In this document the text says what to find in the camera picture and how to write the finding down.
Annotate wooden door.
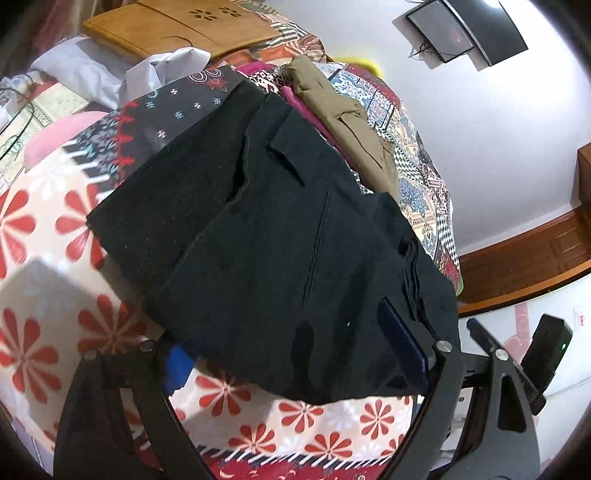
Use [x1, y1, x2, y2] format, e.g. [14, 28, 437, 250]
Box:
[457, 207, 591, 319]

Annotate magenta cloth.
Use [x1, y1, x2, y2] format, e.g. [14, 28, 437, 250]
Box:
[237, 62, 357, 163]

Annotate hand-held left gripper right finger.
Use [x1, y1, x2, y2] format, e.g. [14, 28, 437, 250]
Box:
[376, 298, 543, 480]

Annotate patchwork printed bed quilt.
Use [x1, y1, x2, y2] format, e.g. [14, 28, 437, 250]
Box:
[0, 18, 463, 480]

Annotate small black wall monitor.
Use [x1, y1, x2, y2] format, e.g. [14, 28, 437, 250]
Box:
[405, 0, 476, 64]

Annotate black curved wall television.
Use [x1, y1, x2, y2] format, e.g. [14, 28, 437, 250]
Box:
[442, 0, 530, 71]

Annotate black monitor cable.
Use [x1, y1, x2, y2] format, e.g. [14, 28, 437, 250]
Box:
[407, 40, 440, 62]

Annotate khaki pants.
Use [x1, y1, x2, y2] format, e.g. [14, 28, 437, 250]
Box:
[288, 55, 400, 200]

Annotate white wardrobe pink pattern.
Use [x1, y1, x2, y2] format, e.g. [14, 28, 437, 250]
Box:
[457, 286, 591, 464]

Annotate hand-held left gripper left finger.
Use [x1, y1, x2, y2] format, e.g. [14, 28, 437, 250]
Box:
[53, 339, 219, 480]

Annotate wooden folding lap table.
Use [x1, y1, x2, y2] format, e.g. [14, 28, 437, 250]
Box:
[82, 0, 283, 59]

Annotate yellow fuzzy object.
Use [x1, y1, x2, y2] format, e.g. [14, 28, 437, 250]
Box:
[331, 55, 385, 78]

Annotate thin black cable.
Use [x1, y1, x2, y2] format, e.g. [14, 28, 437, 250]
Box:
[0, 75, 43, 158]

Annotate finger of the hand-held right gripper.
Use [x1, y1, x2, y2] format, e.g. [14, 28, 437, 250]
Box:
[466, 318, 500, 356]

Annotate beige patterned mat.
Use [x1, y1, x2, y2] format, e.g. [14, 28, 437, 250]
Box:
[0, 69, 89, 186]

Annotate pink cushion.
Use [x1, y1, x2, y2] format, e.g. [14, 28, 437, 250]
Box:
[22, 111, 110, 168]

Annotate white crumpled cloth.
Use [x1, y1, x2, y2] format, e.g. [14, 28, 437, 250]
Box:
[31, 36, 212, 112]

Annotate black pants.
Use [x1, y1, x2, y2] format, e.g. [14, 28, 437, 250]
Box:
[85, 83, 462, 408]

